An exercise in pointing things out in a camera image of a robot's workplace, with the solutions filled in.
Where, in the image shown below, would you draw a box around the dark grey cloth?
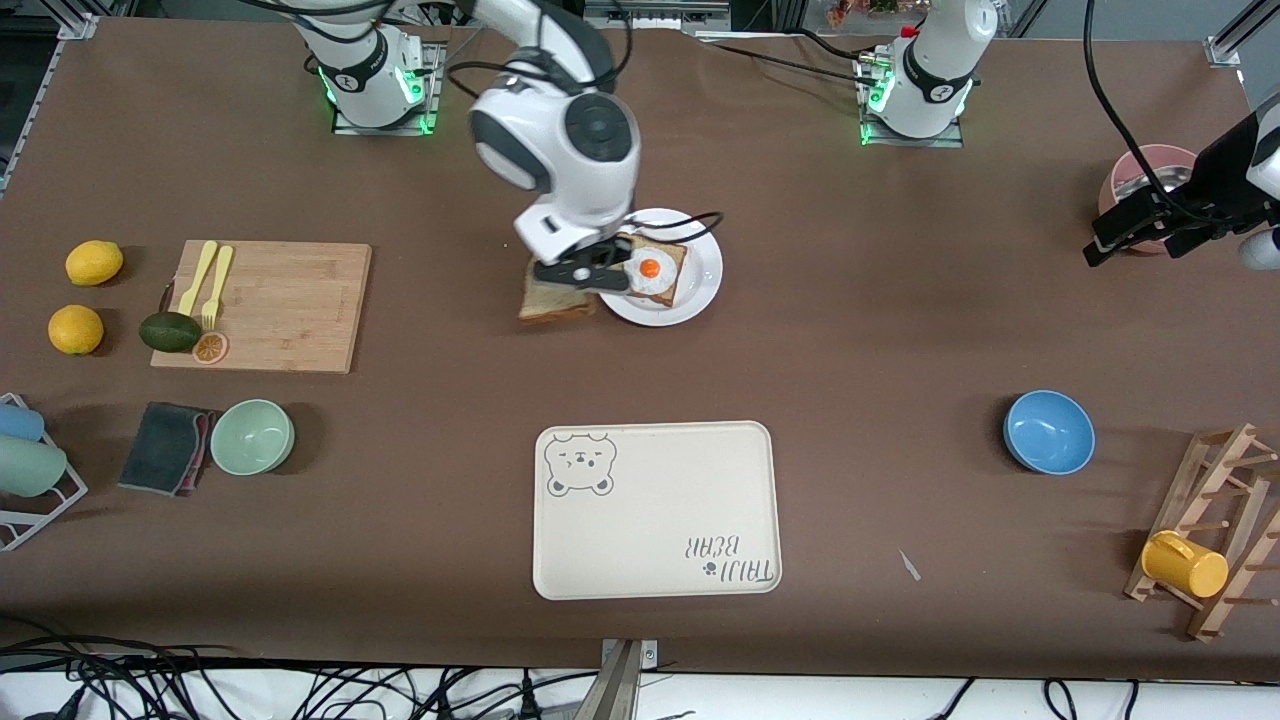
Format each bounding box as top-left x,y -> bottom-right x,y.
117,401 -> 213,497

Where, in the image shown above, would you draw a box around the tangled black cables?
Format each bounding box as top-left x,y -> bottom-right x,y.
0,630 -> 601,720

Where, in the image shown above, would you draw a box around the yellow mug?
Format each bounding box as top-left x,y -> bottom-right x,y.
1141,531 -> 1230,599

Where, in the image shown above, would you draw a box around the cream bear print tray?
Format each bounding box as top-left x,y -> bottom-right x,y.
532,421 -> 783,602

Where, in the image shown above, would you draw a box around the blue bowl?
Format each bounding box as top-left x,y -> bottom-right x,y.
1003,390 -> 1097,476

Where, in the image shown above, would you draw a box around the bamboo cutting board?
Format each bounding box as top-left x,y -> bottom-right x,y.
150,240 -> 373,375

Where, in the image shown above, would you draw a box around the pale green bowl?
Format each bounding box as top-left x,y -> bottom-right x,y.
209,399 -> 296,477

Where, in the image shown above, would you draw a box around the black floor cables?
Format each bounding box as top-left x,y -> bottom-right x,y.
930,678 -> 1141,720

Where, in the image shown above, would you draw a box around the plain bread slice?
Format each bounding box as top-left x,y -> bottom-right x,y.
518,255 -> 598,324

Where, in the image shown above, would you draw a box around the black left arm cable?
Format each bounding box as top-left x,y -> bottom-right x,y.
1082,0 -> 1216,221

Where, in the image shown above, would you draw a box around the yellow lemon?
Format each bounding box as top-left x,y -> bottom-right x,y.
65,240 -> 125,288
48,305 -> 105,356

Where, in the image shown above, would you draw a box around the white round plate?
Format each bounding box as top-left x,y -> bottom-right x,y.
597,208 -> 723,328

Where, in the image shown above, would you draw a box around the toast with fried egg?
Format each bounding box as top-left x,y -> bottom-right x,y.
612,234 -> 689,308

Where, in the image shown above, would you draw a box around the dark green avocado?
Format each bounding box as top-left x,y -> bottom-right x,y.
138,311 -> 203,353

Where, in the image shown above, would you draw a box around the metal spoon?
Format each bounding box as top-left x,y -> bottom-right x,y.
1115,165 -> 1199,201

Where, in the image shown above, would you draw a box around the yellow plastic knife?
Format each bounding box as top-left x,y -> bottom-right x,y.
178,240 -> 218,317

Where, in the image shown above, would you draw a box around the pink bowl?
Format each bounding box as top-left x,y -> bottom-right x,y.
1098,144 -> 1206,256

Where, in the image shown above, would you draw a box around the metal table bracket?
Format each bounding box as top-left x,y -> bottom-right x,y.
598,638 -> 659,720

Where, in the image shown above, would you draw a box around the black base cable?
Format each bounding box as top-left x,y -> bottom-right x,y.
700,28 -> 883,89

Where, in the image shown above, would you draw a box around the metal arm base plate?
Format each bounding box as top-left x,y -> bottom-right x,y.
330,40 -> 443,137
855,50 -> 966,149

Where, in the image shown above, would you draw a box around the yellow plastic fork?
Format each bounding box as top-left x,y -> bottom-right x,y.
201,245 -> 234,332

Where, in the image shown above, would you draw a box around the fried egg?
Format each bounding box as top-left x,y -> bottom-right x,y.
624,246 -> 679,297

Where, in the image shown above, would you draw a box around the white wire rack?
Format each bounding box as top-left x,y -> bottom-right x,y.
0,392 -> 89,553

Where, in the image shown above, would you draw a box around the pale green cup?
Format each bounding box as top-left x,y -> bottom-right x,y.
0,436 -> 68,498

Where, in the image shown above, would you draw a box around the wooden mug rack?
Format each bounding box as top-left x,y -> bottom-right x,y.
1124,422 -> 1280,642

